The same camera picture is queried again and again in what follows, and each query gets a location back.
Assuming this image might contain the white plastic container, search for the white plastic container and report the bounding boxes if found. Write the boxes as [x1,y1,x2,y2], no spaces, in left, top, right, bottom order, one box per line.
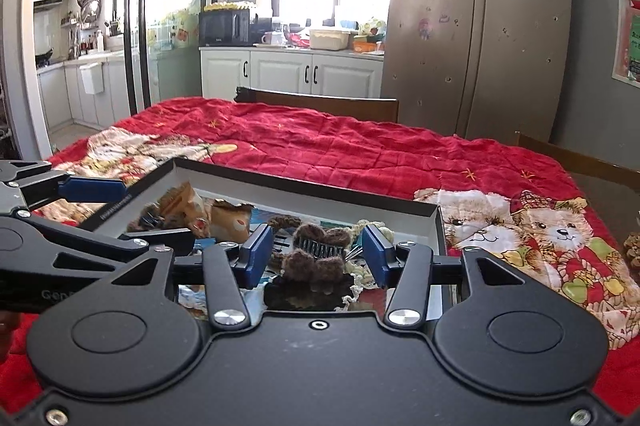
[309,29,351,52]

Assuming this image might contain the red printed blanket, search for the red printed blanket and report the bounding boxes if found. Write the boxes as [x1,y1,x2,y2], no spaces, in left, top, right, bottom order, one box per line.
[0,96,640,407]

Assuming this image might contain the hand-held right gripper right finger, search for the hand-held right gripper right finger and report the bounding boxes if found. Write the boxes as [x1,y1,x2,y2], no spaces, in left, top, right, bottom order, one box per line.
[362,224,526,328]

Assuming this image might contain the triangular kraft paper packet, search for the triangular kraft paper packet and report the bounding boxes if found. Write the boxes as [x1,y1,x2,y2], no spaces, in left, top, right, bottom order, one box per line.
[167,182,211,227]
[206,200,255,243]

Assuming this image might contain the cream crochet scrunchie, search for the cream crochet scrunchie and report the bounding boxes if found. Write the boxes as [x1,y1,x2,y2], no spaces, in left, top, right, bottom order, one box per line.
[345,219,397,291]

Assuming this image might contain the green poster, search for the green poster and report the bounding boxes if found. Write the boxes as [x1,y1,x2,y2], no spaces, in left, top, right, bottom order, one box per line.
[627,14,640,80]

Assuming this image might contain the black cardboard box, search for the black cardboard box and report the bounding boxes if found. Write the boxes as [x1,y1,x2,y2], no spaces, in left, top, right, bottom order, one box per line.
[79,157,460,322]

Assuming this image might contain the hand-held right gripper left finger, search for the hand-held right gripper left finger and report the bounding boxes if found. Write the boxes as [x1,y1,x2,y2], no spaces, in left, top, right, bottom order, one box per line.
[112,224,275,332]

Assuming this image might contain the black white-trimmed scrunchie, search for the black white-trimmed scrunchie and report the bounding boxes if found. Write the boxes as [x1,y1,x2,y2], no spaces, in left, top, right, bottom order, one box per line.
[264,279,362,313]

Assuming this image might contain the steel double-door refrigerator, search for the steel double-door refrigerator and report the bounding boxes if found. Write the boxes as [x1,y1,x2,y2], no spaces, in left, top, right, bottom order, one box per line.
[380,0,573,142]

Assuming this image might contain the black microwave oven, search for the black microwave oven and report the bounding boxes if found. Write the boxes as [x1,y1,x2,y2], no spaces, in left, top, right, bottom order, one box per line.
[199,9,251,48]

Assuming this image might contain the sliding glass door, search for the sliding glass door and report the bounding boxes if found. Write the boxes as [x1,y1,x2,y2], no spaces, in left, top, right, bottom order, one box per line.
[112,0,226,117]

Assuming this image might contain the white kitchen cabinets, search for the white kitchen cabinets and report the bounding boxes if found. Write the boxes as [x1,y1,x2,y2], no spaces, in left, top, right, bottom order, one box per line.
[199,46,385,100]

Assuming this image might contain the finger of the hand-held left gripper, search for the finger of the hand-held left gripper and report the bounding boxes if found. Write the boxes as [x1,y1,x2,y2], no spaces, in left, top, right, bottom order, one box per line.
[0,160,126,214]
[0,212,196,277]

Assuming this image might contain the brown crochet scrunchie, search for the brown crochet scrunchie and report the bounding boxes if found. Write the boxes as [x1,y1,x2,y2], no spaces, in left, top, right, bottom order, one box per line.
[267,215,304,231]

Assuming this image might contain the brown pine cone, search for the brown pine cone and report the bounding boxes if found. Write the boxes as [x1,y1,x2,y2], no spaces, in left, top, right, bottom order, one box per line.
[624,231,640,277]

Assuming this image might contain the white hanging bin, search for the white hanging bin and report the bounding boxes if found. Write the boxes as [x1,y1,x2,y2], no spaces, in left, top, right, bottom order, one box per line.
[78,62,104,94]

